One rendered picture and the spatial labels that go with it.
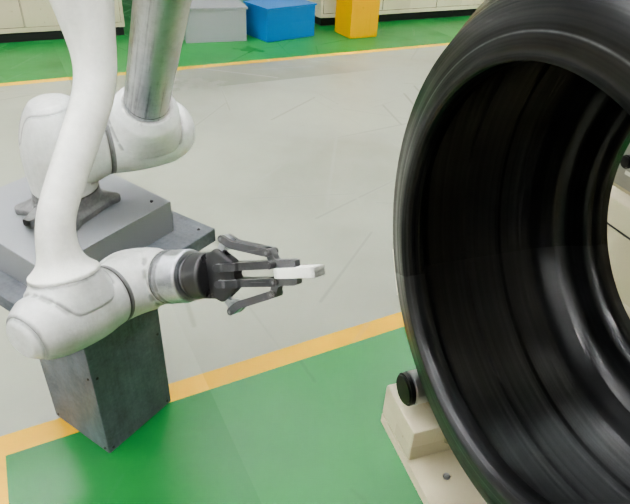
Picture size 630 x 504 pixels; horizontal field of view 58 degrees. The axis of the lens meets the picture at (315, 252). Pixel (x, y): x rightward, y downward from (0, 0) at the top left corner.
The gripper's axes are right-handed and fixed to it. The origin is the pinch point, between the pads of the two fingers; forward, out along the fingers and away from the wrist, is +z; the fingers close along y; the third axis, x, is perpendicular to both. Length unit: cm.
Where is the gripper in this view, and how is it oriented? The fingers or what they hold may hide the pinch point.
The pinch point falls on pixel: (299, 271)
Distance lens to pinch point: 82.3
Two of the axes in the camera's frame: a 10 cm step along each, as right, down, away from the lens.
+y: 1.1, 9.9, 0.9
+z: 8.6, -0.5, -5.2
